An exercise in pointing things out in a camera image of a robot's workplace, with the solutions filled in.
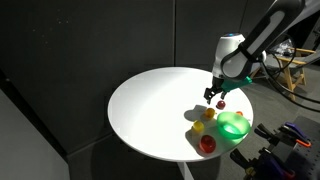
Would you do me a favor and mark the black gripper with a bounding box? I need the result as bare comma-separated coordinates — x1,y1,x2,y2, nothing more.
203,75,230,105

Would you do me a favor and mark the yellow plastic fruit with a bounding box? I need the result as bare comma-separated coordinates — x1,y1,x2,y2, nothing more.
203,107,217,120
192,120,205,135

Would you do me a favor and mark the green translucent bowl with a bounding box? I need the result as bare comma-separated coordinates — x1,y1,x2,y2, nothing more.
216,111,251,140

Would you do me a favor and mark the red plastic apple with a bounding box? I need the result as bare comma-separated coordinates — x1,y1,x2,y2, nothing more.
198,134,217,154

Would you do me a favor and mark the white round table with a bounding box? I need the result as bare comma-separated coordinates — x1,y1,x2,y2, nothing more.
107,66,254,180

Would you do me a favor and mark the wooden stand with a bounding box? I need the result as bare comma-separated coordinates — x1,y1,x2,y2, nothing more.
266,46,317,102

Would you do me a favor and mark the purple orange spring clamp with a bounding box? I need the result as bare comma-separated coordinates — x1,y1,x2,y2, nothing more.
256,151,298,180
279,121,313,149

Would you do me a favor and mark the black workbench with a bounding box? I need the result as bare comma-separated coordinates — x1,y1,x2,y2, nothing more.
289,114,320,180

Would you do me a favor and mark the perforated metal board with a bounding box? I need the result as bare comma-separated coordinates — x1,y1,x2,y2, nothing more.
293,146,320,180

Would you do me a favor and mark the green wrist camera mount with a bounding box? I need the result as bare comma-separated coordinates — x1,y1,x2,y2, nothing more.
220,75,253,94

